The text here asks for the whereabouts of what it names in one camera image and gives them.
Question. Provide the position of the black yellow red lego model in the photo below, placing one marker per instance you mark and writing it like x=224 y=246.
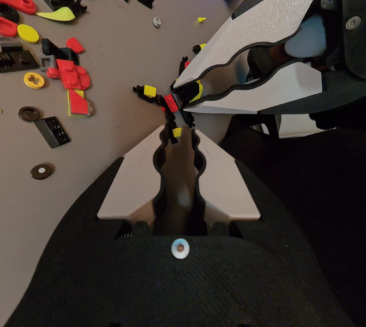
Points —
x=171 y=102

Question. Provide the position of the black knit sweater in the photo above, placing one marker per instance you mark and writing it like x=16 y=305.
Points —
x=300 y=175

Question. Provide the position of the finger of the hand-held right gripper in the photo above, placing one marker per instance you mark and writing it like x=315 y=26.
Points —
x=257 y=23
x=286 y=89

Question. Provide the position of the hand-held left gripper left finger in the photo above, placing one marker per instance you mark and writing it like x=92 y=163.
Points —
x=131 y=186

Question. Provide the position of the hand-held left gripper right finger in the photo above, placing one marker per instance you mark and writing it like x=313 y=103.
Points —
x=226 y=189

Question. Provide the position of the pile of loose lego pieces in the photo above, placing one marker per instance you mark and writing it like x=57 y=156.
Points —
x=71 y=75

